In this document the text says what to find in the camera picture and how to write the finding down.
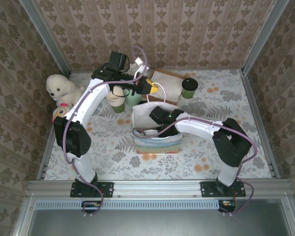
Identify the white paper napkin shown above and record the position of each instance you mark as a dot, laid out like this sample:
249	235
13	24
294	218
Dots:
169	84

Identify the white landscape print paper bag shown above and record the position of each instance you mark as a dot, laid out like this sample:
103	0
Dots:
157	145

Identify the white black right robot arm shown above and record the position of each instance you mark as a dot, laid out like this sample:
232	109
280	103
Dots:
199	126

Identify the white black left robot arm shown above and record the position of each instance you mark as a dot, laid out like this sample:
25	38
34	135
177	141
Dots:
86	105

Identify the mint green cup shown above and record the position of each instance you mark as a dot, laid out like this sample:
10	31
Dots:
131	99

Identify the brown cardboard box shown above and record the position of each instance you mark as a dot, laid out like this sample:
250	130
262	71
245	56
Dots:
172	100

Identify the floral patterned table cover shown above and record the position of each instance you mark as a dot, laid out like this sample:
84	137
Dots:
186	159

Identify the white plush dog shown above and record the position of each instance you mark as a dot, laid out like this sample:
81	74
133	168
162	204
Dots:
61	86

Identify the small plush with glasses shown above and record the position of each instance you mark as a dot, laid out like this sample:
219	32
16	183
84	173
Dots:
60	111

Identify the small electronics board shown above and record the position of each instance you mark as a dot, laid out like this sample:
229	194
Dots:
227	204
91	204

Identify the grey metal panel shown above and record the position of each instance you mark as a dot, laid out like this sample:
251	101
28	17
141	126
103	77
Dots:
162	223

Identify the aluminium front rail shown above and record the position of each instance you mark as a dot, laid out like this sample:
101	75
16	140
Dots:
157	188

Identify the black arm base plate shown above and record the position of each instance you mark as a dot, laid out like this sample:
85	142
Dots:
207	189
105	189

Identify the aluminium frame post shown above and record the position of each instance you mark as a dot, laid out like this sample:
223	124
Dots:
46	37
263	37

